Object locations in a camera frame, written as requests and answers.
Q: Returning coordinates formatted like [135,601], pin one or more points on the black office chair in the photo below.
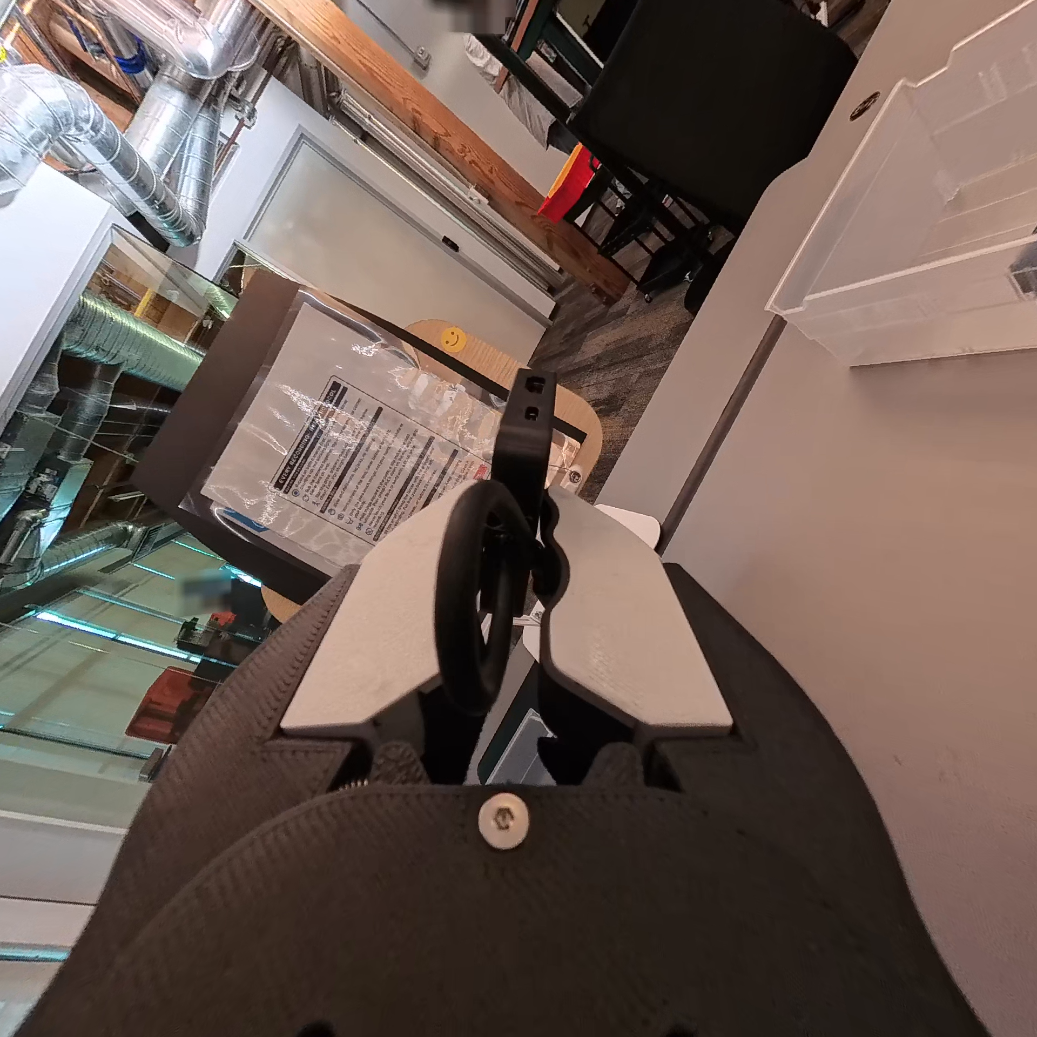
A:
[713,97]

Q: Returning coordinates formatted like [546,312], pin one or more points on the clear plastic bin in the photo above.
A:
[891,243]

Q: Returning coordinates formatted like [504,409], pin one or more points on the red plastic tray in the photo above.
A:
[567,190]

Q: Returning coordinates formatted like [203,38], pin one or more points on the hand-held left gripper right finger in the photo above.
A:
[632,640]

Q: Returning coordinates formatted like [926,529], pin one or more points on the sign stand with white base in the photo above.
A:
[211,405]

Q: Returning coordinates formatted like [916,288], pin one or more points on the instruction sheet in plastic sleeve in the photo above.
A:
[340,454]

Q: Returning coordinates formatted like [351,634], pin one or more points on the frosted glass door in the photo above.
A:
[364,219]

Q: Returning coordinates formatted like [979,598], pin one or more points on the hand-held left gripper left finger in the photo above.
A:
[364,648]

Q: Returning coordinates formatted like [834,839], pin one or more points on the metal table grommet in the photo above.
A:
[865,105]

